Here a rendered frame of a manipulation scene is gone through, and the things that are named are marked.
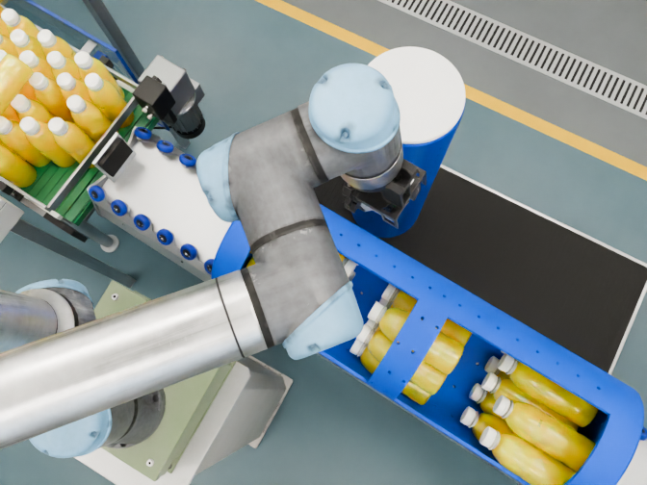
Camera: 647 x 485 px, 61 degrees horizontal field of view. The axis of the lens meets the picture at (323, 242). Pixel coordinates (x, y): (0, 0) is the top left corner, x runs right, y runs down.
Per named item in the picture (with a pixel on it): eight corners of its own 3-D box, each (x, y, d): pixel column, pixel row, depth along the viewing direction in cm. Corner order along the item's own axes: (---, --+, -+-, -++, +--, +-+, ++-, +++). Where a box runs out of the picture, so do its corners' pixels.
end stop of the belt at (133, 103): (54, 212, 145) (48, 208, 142) (52, 210, 145) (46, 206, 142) (144, 95, 153) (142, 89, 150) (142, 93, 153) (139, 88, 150)
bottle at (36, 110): (55, 121, 157) (17, 87, 139) (75, 131, 156) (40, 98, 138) (40, 141, 156) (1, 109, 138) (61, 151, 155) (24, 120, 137)
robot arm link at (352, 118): (285, 81, 47) (375, 39, 47) (311, 129, 58) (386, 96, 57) (316, 160, 46) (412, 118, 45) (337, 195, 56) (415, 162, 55)
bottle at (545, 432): (573, 475, 111) (491, 423, 114) (585, 444, 114) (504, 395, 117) (591, 474, 105) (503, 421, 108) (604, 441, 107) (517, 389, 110)
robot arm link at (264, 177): (219, 253, 48) (335, 204, 47) (180, 140, 50) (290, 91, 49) (247, 263, 56) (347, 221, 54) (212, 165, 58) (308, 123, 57)
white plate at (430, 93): (488, 91, 140) (486, 93, 141) (407, 27, 145) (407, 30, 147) (414, 164, 135) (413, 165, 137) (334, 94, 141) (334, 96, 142)
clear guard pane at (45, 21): (167, 128, 204) (115, 51, 157) (9, 35, 217) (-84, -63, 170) (168, 127, 204) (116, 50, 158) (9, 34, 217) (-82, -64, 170)
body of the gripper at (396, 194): (397, 232, 71) (390, 210, 59) (342, 199, 73) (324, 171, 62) (427, 183, 71) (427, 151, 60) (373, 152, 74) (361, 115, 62)
